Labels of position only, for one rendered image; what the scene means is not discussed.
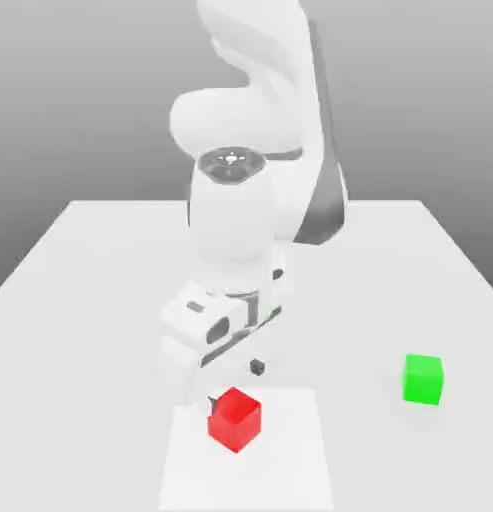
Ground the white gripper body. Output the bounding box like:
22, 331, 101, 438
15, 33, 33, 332
160, 305, 290, 395

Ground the small red cube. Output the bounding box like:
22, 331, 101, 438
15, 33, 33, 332
206, 385, 263, 454

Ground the small green cube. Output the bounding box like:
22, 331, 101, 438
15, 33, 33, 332
402, 353, 445, 407

